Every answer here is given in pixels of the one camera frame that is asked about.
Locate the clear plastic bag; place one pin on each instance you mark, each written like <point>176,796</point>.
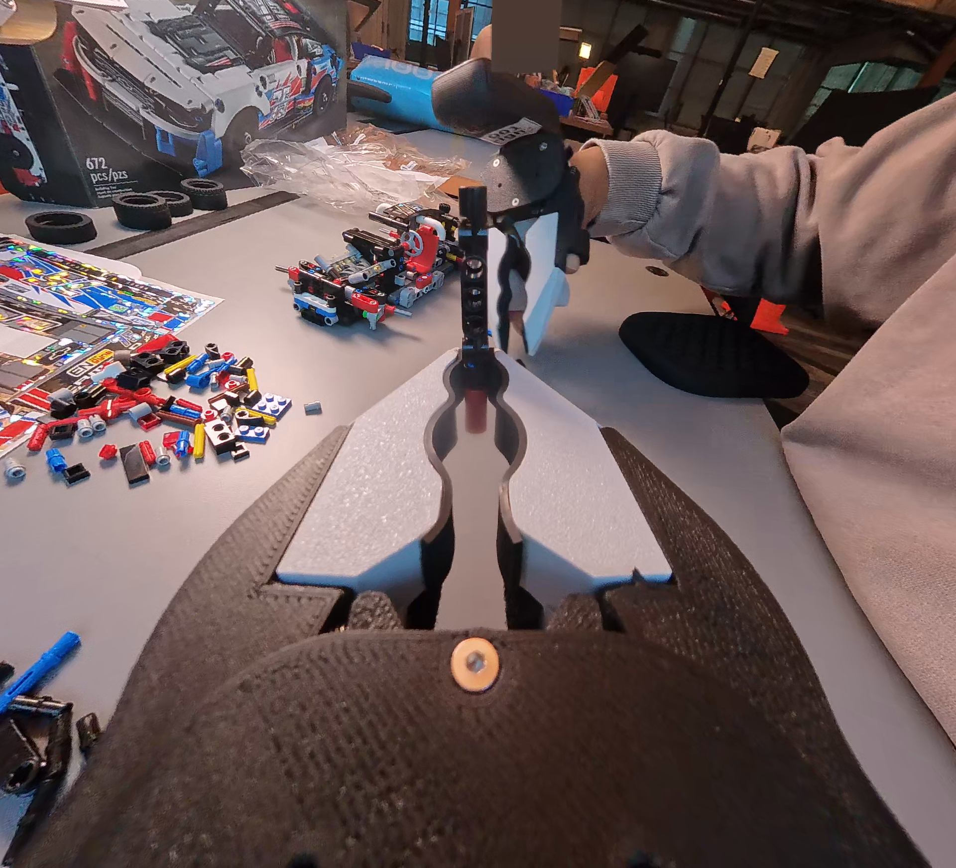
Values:
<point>343,166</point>

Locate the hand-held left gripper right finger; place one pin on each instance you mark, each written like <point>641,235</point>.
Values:
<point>582,509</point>

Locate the partly built lego car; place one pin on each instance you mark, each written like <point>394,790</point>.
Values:
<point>373,271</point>

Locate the long red lego beam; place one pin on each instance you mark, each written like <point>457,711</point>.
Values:
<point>476,411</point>

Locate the colourful sticker sheet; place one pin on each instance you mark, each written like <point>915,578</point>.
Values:
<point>82,315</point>

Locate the person's right forearm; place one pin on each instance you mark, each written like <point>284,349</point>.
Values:
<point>747,211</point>

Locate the black lego panel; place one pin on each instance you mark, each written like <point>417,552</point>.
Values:
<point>475,315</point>

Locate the person's right hand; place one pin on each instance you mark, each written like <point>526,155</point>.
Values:
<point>591,181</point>

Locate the light blue padded case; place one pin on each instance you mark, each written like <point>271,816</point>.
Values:
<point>396,91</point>

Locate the black lego box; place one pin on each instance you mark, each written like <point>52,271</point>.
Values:
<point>187,62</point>

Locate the black lego tyre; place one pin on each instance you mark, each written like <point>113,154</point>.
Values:
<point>205,194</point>

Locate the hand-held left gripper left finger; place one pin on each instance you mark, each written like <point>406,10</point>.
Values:
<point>366,502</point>

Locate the blue crate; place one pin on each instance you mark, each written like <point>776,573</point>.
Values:
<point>556,100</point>

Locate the pile of mixed lego pieces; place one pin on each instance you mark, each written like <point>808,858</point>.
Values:
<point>164,412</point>

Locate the pile of black blue pins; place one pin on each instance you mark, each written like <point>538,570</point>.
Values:
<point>37,719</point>

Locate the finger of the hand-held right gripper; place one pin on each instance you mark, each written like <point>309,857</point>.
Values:
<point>544,271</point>
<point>518,293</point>

